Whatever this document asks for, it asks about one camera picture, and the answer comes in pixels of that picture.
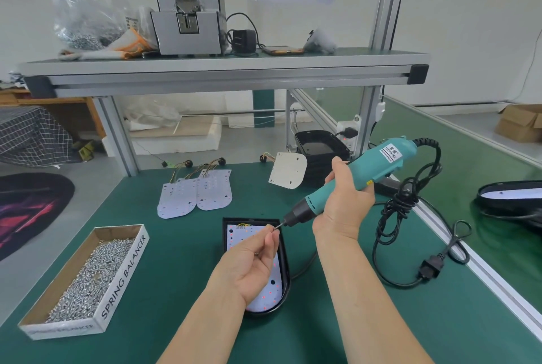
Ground person's left hand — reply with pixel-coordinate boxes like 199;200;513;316
214;224;280;308

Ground person's right hand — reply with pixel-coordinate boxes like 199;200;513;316
312;157;376;242

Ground teal electric screwdriver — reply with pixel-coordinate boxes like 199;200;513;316
277;136;425;231

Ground person's right forearm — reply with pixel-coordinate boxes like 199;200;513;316
313;230;435;364

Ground person's left forearm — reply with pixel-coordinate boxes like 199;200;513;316
157;278;247;364

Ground stack of black lamp housings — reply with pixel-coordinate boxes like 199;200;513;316
295;130;353;187

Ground black lamp housing with board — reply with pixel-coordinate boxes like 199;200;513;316
222;217;292;319

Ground white power strip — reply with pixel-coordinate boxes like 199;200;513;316
336;115;361;153

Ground white metal plate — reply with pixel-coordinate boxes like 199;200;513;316
268;152;308;190

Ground white LED circuit board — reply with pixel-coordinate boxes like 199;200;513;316
157;160;198;220
196;157;234;211

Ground crumpled clear plastic bag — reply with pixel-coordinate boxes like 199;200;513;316
304;29;338;55

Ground smartphone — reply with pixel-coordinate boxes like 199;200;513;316
261;46;305;56

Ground white cardboard box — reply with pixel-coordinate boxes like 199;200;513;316
18;224;150;341

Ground black power adapter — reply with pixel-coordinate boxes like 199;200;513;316
231;29;258;55

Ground pile of silver screws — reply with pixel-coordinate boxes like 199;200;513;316
46;239;135;323

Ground brown cardboard box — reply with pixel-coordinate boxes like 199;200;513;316
495;104;542;143

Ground grey screw feeder machine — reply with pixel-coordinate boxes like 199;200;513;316
151;0;228;56

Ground dark oval rug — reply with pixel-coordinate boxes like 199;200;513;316
0;172;76;263

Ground black checked cloth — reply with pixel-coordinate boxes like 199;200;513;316
0;106;73;168

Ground wooden table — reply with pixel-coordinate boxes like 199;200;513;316
0;89;107;140

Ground clear bag of screws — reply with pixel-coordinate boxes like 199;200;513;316
54;0;130;51

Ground black screwdriver power cable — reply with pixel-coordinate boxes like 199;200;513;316
372;138;472;291

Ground aluminium frame shelf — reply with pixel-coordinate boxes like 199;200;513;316
18;0;430;177

